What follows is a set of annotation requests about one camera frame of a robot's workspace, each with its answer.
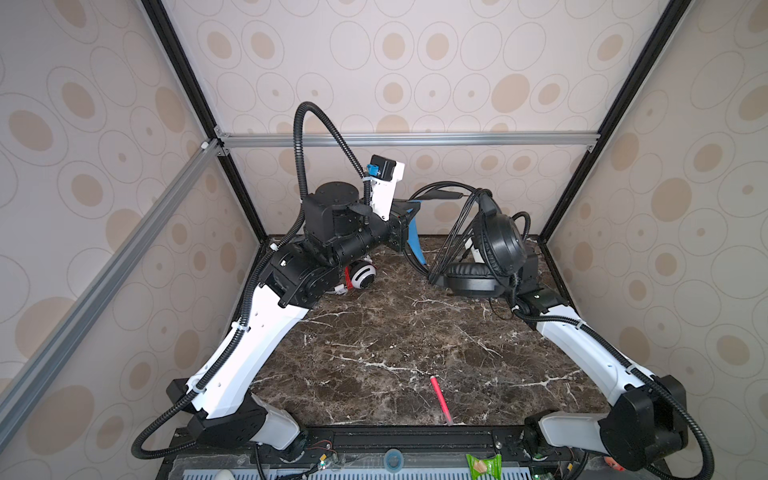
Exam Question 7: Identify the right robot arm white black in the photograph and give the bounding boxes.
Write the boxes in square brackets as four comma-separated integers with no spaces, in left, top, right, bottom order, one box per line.
[511,291,715,479]

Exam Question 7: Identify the black blue headphones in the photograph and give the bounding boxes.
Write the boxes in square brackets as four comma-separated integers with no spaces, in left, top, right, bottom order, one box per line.
[404,181,532,299]

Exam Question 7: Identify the aluminium rail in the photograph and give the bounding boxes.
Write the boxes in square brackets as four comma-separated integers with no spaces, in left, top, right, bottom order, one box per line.
[221,131,600,149]
[1,138,223,449]

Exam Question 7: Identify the blue tape roll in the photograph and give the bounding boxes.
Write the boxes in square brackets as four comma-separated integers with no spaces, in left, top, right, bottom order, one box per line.
[383,449,404,474]

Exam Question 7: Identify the red round object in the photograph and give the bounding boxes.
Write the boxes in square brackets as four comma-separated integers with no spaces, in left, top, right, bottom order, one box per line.
[603,456,625,472]

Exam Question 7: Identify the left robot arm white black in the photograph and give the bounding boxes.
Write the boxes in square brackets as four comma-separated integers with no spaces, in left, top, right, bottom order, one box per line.
[131,101,418,460]

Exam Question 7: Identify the pink marker pen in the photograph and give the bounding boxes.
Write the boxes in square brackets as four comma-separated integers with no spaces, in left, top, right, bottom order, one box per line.
[430,376,454,425]

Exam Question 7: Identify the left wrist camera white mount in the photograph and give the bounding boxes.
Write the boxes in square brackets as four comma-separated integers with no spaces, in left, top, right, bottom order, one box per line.
[367,155,405,221]

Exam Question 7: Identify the black corner frame post right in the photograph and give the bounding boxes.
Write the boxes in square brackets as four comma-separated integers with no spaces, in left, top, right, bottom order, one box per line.
[539,0,693,245]

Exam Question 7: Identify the green snack packet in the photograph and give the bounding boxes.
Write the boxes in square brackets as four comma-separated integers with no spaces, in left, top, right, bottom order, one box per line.
[465,454,502,480]

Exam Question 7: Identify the aluminium left rail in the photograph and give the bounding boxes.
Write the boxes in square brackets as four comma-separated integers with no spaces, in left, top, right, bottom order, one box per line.
[1,138,223,449]

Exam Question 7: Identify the aluminium back rail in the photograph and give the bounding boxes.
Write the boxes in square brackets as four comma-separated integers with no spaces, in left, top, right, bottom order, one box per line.
[221,131,600,149]

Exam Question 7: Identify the black corner frame post left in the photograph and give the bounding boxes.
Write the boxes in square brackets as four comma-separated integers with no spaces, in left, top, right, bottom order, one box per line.
[140,0,268,242]

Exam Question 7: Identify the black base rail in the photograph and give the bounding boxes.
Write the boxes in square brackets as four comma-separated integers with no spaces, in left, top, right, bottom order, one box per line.
[157,426,652,479]

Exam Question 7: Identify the black corner frame post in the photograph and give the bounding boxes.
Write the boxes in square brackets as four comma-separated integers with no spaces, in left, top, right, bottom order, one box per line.
[539,0,693,245]
[140,0,268,242]

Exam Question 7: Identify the white black headphones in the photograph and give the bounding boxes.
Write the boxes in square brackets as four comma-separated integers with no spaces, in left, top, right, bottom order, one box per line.
[332,256,377,295]

